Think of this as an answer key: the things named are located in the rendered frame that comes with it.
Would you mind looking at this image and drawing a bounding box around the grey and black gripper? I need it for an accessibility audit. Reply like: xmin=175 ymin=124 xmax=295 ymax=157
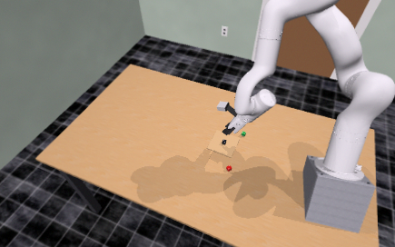
xmin=222 ymin=114 xmax=247 ymax=135

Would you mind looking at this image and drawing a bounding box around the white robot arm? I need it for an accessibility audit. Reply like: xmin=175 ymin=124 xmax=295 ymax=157
xmin=217 ymin=0 xmax=395 ymax=181

